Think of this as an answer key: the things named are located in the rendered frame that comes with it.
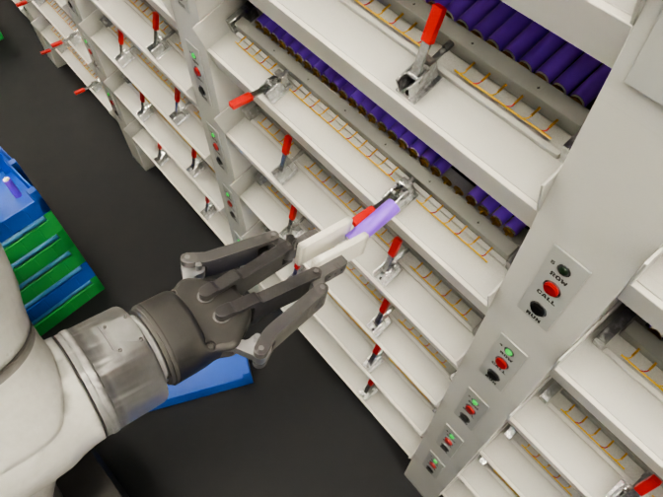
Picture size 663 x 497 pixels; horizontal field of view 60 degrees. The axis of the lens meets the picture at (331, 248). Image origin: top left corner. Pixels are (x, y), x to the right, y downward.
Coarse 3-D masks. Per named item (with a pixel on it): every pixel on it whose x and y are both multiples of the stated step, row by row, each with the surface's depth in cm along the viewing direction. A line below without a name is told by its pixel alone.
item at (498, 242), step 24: (240, 24) 89; (264, 48) 86; (336, 96) 80; (360, 120) 78; (384, 144) 75; (408, 168) 73; (432, 192) 71; (456, 216) 71; (480, 216) 69; (504, 240) 67
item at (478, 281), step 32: (224, 0) 88; (224, 32) 92; (224, 64) 90; (256, 64) 89; (288, 96) 85; (288, 128) 85; (320, 128) 82; (320, 160) 84; (352, 160) 78; (416, 160) 76; (384, 192) 76; (416, 192) 74; (416, 224) 73; (448, 224) 72; (448, 256) 70; (512, 256) 66; (480, 288) 68
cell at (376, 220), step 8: (392, 200) 60; (384, 208) 60; (392, 208) 60; (368, 216) 60; (376, 216) 60; (384, 216) 60; (392, 216) 60; (360, 224) 60; (368, 224) 59; (376, 224) 60; (384, 224) 60; (352, 232) 59; (360, 232) 59; (368, 232) 59
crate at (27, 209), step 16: (0, 160) 143; (0, 176) 146; (16, 176) 146; (0, 192) 143; (32, 192) 134; (0, 208) 141; (16, 208) 141; (32, 208) 136; (48, 208) 140; (0, 224) 132; (16, 224) 136; (0, 240) 135
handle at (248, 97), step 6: (270, 84) 83; (258, 90) 83; (264, 90) 83; (240, 96) 82; (246, 96) 82; (252, 96) 82; (234, 102) 81; (240, 102) 81; (246, 102) 82; (234, 108) 81
